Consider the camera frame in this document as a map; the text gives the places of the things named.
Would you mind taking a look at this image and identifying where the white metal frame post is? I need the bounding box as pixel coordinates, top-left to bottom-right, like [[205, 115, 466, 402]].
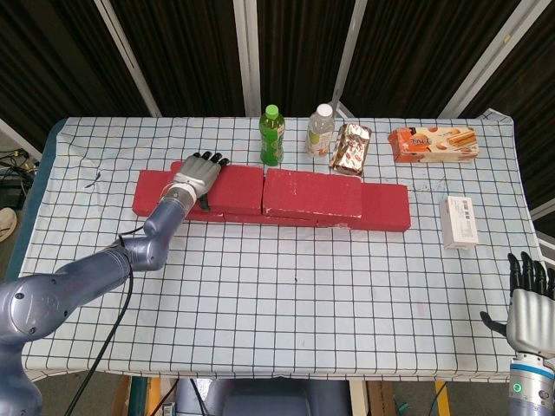
[[94, 0, 162, 118], [232, 0, 262, 118], [436, 0, 541, 119], [330, 0, 369, 118]]

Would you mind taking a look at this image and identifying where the black box on floor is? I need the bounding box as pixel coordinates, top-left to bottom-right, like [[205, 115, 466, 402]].
[[0, 178, 26, 210]]

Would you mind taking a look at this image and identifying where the brown cardboard box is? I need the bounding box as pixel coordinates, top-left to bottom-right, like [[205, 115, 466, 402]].
[[367, 380, 396, 416]]

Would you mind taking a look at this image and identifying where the floor cable bundle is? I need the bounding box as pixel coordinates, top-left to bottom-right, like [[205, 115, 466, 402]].
[[0, 148, 41, 177]]

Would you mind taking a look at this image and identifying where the small white carton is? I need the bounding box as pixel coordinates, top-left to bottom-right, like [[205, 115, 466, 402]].
[[439, 195, 480, 250]]

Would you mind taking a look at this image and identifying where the white black checked tablecloth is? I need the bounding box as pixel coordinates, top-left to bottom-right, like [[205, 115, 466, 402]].
[[0, 115, 555, 385]]

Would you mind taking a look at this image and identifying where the white metal frame bar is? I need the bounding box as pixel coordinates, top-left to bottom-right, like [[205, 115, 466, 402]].
[[0, 116, 43, 162], [529, 202, 555, 223]]

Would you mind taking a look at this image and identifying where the orange biscuit box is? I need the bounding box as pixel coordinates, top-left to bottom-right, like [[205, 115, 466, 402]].
[[387, 126, 480, 165]]

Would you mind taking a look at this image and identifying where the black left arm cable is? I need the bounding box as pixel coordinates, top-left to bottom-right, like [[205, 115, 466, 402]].
[[64, 224, 145, 416]]

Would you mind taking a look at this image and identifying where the beige shoe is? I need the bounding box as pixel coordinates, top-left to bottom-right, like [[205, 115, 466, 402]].
[[0, 207, 19, 244]]

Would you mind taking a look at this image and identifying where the wooden table leg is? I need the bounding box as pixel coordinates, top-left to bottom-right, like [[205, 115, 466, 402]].
[[113, 375, 132, 416]]

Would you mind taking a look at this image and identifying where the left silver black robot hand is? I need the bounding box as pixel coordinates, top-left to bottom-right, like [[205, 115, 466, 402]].
[[171, 150, 232, 212]]

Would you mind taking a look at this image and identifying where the gold foil snack pack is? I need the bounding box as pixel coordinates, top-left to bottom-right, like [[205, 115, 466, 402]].
[[330, 123, 373, 178]]

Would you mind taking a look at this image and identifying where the blue-grey robot torso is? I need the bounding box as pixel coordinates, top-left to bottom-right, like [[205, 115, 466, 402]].
[[175, 377, 352, 416]]

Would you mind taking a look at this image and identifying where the green drink bottle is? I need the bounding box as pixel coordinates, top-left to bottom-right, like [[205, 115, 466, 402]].
[[258, 104, 286, 167]]

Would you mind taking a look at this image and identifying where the clear bottle with white cap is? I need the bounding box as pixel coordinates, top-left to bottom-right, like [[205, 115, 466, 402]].
[[305, 103, 336, 161]]

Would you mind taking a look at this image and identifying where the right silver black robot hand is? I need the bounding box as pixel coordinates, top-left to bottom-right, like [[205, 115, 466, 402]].
[[479, 251, 555, 361]]

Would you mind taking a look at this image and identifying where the dark pleated curtain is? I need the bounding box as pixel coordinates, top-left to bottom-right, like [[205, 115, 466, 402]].
[[0, 0, 555, 209]]

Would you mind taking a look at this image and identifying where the red brick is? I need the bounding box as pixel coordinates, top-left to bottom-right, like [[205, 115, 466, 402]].
[[317, 180, 412, 234], [132, 170, 230, 223], [169, 160, 266, 216], [261, 167, 363, 220], [223, 210, 320, 228]]

